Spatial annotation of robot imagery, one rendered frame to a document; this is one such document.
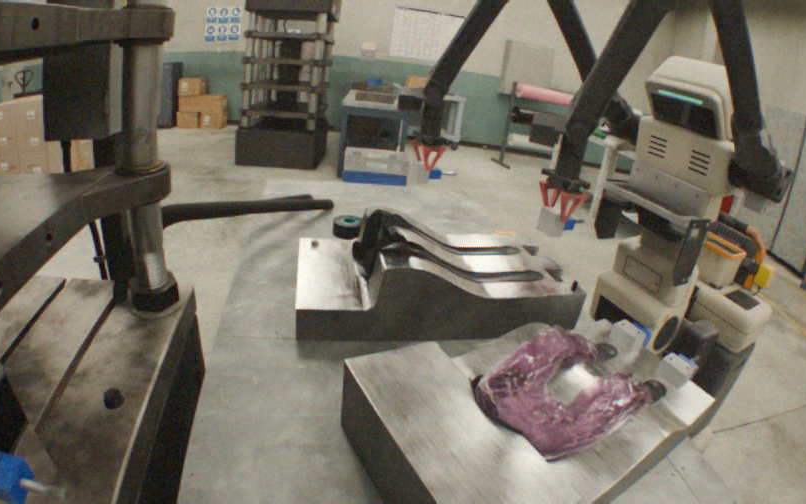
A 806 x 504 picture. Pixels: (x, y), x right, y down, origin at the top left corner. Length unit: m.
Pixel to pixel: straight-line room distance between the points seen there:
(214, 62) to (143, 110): 7.00
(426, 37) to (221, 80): 3.48
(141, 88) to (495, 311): 0.66
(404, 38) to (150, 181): 6.69
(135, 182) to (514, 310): 0.64
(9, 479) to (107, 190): 0.41
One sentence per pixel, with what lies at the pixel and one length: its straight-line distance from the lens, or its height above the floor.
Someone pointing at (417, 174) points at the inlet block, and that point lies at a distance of 1.20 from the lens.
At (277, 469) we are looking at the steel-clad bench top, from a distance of 0.51.
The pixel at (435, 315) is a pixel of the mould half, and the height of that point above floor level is 0.85.
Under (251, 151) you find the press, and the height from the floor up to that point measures 0.17.
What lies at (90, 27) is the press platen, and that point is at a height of 1.26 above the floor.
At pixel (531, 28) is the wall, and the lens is 7.72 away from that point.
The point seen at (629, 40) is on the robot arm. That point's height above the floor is 1.33.
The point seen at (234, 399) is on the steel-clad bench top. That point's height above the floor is 0.80.
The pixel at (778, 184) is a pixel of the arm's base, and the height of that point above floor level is 1.18.
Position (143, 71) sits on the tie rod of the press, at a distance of 0.69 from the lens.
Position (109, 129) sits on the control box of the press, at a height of 1.09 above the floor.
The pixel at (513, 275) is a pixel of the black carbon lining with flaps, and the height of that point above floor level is 0.88.
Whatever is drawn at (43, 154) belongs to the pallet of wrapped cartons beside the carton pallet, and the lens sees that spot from 4.47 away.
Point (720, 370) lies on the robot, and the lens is 1.35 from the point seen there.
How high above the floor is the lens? 1.21
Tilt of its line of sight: 24 degrees down
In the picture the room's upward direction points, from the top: 8 degrees clockwise
